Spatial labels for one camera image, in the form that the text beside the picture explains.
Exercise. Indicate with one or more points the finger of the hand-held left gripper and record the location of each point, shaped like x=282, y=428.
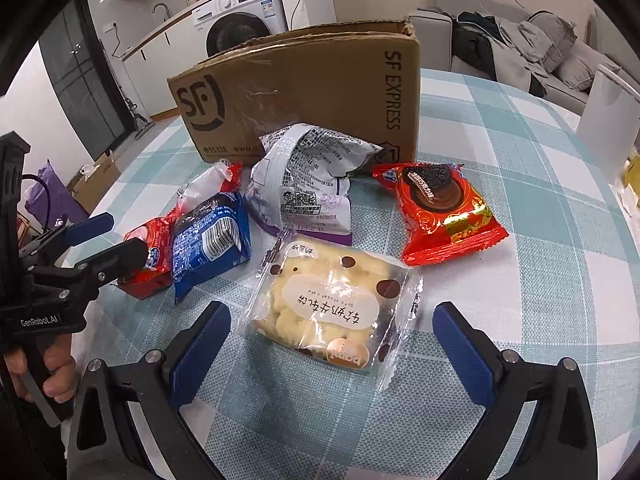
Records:
x=120, y=262
x=90, y=227

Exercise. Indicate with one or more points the stick vacuum cleaner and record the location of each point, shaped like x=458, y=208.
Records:
x=140, y=120

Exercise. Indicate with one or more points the person's left hand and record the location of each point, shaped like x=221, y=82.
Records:
x=60, y=370

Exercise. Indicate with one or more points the dark jacket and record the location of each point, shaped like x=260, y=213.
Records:
x=472, y=45

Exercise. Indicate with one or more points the black glass door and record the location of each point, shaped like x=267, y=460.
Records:
x=85, y=80

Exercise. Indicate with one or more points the white kitchen counter cabinet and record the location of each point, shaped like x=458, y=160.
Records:
x=160, y=70

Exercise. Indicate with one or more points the red pink cream cookie packet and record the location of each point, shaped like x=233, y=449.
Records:
x=147, y=270

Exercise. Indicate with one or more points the white purple snack packet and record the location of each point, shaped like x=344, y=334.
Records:
x=300, y=185

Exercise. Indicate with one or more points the kitchen faucet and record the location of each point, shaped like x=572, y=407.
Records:
x=161, y=10

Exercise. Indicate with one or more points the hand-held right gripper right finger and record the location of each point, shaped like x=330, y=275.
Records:
x=462, y=355

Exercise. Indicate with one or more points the white washing machine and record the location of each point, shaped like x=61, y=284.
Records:
x=235, y=10

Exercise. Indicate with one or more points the clear bread packet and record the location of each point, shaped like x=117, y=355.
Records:
x=325, y=310

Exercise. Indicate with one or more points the red chocolate cookie packet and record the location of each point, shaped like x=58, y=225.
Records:
x=440, y=210

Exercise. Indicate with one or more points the white cylindrical container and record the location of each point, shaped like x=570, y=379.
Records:
x=610, y=115

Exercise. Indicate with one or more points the blue cookie packet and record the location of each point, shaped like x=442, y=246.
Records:
x=210, y=245

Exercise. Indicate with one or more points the grey sofa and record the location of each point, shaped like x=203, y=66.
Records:
x=430, y=35

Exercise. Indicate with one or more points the yellow plastic bag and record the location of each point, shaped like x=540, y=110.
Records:
x=632, y=180

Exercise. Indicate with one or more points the grey hoodie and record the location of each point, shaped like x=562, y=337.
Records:
x=520, y=45

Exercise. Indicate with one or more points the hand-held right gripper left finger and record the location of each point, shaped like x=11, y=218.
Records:
x=200, y=350

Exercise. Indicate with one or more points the floor cardboard box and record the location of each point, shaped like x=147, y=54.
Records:
x=95, y=185

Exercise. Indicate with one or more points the dark grey pillow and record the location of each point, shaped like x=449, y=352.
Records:
x=552, y=35

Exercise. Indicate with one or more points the person's left forearm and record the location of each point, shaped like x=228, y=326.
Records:
x=25, y=450

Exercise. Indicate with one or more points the purple bag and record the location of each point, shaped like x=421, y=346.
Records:
x=45, y=200

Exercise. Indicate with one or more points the brown cardboard box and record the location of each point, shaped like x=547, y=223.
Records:
x=310, y=90

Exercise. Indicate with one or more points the light grey pillow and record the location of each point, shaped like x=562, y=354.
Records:
x=587, y=67

